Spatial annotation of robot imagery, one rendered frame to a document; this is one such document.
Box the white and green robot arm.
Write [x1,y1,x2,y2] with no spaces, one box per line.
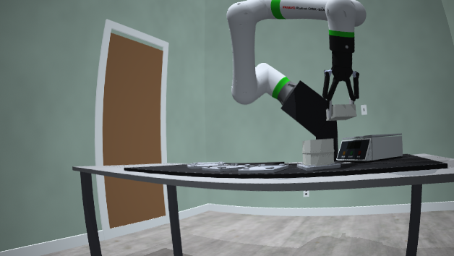
[226,0,367,105]

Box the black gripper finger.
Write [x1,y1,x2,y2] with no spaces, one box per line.
[345,71,359,104]
[322,70,342,119]

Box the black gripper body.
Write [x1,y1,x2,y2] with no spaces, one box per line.
[331,51,353,82]

